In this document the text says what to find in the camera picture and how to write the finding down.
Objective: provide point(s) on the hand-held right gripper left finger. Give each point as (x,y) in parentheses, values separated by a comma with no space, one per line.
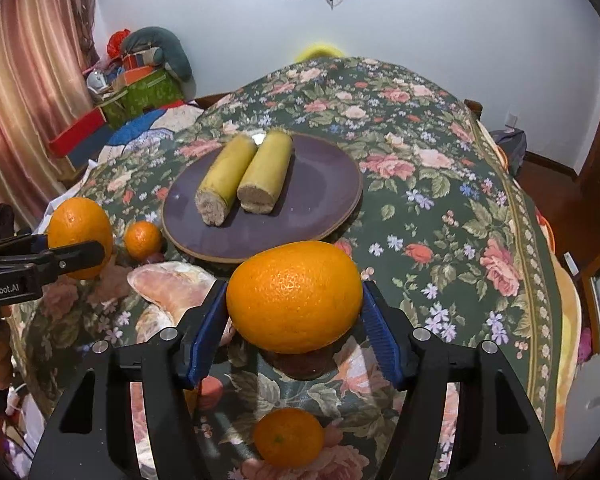
(207,330)

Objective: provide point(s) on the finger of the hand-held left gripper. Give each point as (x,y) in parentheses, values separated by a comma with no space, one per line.
(77,259)

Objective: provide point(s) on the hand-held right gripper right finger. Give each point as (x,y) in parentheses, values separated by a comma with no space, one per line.
(380,332)

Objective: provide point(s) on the large round orange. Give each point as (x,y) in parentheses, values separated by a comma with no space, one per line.
(80,220)

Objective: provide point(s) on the large oval orange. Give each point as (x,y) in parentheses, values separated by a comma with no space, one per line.
(295,297)

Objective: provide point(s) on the peeled pomelo segment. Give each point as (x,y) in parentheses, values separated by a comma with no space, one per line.
(172,285)
(155,325)

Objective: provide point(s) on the small tangerine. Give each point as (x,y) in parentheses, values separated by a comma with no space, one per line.
(289,437)
(143,241)

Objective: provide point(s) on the red flat box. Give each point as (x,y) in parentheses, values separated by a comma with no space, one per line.
(77,132)

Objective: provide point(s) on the floral tablecloth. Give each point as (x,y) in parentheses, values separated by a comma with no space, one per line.
(430,200)

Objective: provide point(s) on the blue white patchwork quilt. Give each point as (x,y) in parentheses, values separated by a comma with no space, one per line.
(145,127)

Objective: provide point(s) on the purple round plate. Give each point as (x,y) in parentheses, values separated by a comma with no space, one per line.
(300,205)

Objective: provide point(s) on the left yellow cake roll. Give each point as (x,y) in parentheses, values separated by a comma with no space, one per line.
(225,180)

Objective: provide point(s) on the yellow cake roll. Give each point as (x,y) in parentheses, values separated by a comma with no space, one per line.
(225,180)
(265,172)

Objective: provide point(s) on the right yellow cake roll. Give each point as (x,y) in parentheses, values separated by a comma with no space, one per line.
(265,172)

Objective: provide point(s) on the green patterned box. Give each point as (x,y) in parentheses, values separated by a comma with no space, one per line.
(145,92)

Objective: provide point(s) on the white teapot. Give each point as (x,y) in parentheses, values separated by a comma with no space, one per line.
(96,80)

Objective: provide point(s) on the pink curtain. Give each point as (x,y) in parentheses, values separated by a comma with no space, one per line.
(25,85)

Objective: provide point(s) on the orange blanket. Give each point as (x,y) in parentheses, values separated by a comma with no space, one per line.
(567,310)

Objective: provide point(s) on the red plastic bag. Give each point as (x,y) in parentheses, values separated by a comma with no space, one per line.
(117,42)

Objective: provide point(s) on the purple bag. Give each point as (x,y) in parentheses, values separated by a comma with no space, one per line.
(510,147)

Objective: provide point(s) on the grey-green plush pillow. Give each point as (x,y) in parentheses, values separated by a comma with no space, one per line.
(160,42)

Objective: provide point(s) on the white wall socket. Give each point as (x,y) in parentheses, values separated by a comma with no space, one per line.
(512,120)

